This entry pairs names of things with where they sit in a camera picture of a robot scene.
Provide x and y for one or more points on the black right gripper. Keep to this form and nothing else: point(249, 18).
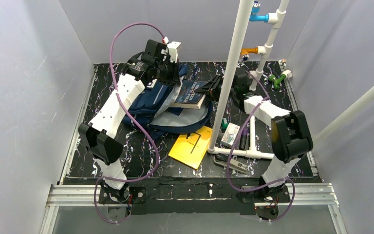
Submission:
point(218, 87)

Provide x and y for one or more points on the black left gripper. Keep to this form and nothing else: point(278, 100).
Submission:
point(173, 76)

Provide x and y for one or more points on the Nineteen Eighty-Four book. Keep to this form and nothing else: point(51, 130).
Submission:
point(188, 98)

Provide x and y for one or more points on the navy blue student backpack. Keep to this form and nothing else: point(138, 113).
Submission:
point(151, 109)

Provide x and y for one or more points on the yellow notebook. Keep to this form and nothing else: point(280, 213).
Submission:
point(182, 147)

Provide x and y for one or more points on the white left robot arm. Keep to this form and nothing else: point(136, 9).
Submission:
point(98, 135)

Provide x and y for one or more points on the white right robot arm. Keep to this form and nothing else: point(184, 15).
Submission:
point(290, 134)

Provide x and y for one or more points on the small green eraser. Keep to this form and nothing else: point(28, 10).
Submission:
point(224, 124)

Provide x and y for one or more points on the orange pipe valve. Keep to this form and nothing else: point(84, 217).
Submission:
point(245, 53)

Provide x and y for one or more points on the white rectangular box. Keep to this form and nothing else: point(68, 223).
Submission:
point(230, 134)

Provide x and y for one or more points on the black pen on notebook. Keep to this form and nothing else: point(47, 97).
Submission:
point(190, 135)

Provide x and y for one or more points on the purple marker pen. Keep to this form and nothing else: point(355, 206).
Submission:
point(243, 144)

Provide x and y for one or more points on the green pipe valve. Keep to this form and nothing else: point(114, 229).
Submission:
point(276, 80)

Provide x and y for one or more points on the grey stapler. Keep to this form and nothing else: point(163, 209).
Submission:
point(221, 160)

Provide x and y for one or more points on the blue pipe valve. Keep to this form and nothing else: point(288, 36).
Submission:
point(254, 16)

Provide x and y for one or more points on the white PVC pipe frame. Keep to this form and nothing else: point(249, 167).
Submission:
point(275, 20)

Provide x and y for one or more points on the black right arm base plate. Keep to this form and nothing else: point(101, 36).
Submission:
point(269, 195)

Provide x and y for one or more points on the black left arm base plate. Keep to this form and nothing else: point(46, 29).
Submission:
point(127, 195)

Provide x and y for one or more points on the aluminium rail frame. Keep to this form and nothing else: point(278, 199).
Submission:
point(200, 204)

